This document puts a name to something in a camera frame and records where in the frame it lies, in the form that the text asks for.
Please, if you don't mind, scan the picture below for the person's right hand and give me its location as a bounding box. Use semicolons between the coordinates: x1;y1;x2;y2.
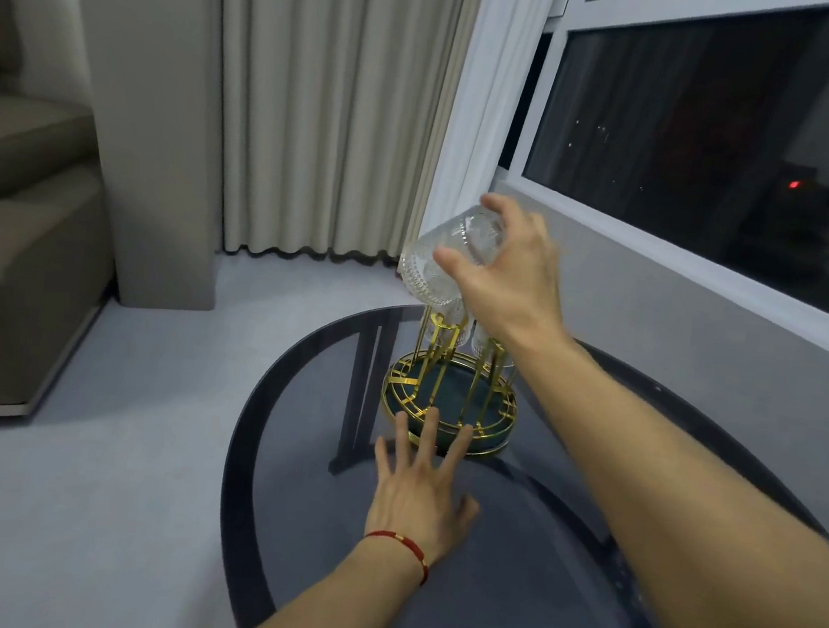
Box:
422;186;586;360

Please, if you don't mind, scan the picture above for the person's left hand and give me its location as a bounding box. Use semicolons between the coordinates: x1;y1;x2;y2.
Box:
360;400;492;573

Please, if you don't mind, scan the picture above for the clear patterned drinking glass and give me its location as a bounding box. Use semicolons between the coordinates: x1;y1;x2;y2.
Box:
468;321;515;373
394;197;511;317

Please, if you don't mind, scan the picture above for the person's right forearm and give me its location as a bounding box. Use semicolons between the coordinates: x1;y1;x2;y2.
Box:
476;327;829;628

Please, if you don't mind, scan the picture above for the person's left forearm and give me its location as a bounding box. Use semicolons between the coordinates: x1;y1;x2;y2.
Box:
230;521;435;628

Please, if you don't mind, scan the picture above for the gold cup rack green tray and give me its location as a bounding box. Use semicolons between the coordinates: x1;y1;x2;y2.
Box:
374;300;529;463

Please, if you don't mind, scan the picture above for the black table leg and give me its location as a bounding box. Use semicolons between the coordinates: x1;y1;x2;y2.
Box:
327;301;407;482

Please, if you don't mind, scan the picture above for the white sheer curtain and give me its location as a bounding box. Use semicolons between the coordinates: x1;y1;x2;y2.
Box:
418;0;575;257

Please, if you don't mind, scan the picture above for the beige pleated curtain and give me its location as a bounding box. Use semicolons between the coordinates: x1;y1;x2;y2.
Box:
186;0;490;280

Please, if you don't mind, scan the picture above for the white framed window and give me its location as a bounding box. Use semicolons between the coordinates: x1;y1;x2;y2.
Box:
478;0;829;375

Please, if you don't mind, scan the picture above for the grey-brown sofa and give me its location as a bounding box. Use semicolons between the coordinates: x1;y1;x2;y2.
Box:
0;0;148;440

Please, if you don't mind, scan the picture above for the red string bracelet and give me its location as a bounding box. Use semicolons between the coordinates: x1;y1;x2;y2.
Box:
358;527;435;588

